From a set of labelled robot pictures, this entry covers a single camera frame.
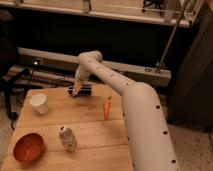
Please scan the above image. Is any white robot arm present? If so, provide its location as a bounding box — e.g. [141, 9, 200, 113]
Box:
[72, 51, 180, 171]

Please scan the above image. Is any orange carrot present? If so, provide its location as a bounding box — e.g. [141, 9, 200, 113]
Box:
[103, 96, 112, 120]

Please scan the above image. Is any white ceramic cup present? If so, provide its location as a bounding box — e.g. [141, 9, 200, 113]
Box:
[30, 93, 49, 114]

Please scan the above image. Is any dark cabinet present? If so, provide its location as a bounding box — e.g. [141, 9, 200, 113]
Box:
[167, 3, 213, 129]

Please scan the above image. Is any metal tripod pole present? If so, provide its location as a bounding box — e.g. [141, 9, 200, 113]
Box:
[145, 0, 190, 73]

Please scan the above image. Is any red-orange bowl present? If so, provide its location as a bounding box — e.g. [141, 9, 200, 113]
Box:
[13, 133, 45, 163]

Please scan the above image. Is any clear plastic bottle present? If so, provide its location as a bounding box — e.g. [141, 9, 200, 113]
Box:
[59, 126, 77, 152]

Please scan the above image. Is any black whiteboard eraser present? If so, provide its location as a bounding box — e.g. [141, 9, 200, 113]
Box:
[68, 85, 92, 96]

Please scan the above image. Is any black office chair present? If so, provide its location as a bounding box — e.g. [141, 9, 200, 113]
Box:
[0, 9, 42, 129]

